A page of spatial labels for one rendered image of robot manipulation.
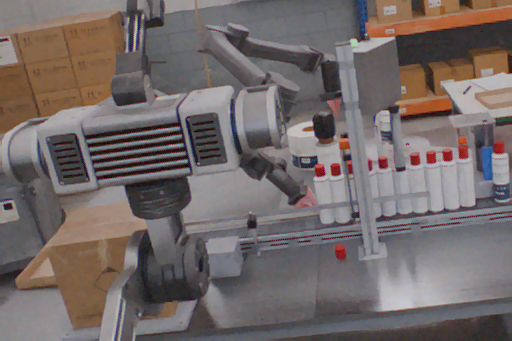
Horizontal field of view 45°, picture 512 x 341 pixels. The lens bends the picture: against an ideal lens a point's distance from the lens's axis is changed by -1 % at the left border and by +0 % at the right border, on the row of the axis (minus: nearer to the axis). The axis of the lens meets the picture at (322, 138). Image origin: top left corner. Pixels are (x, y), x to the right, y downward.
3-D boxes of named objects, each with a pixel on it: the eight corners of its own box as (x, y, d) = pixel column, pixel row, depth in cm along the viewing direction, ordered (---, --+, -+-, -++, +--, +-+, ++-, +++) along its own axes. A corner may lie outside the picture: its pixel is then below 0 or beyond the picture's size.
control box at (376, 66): (403, 98, 190) (396, 37, 184) (373, 116, 178) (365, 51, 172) (374, 97, 196) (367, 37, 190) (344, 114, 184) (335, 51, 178)
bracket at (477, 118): (488, 113, 212) (488, 110, 211) (495, 123, 201) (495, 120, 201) (448, 118, 213) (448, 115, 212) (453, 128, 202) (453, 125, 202)
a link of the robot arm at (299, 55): (221, 63, 178) (235, 29, 175) (209, 54, 181) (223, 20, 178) (313, 77, 212) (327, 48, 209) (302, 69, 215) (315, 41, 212)
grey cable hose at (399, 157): (405, 167, 194) (398, 102, 187) (407, 171, 190) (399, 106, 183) (394, 168, 194) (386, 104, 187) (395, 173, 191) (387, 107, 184)
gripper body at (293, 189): (306, 181, 210) (289, 168, 209) (304, 194, 201) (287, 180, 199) (293, 194, 212) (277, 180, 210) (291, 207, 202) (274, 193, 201)
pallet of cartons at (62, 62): (170, 148, 600) (135, 4, 554) (157, 181, 522) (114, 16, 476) (47, 170, 595) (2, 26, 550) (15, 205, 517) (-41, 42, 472)
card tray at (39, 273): (128, 242, 229) (126, 232, 228) (103, 280, 205) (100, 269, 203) (52, 251, 231) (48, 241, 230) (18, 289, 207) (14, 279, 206)
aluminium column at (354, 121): (379, 247, 199) (351, 40, 177) (379, 254, 194) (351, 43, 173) (365, 248, 199) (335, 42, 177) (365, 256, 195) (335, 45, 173)
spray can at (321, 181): (335, 216, 212) (326, 161, 206) (336, 223, 207) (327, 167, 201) (320, 219, 213) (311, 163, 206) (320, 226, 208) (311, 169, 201)
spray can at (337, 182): (352, 216, 211) (344, 160, 204) (349, 224, 206) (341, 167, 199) (337, 217, 212) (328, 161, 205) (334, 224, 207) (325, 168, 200)
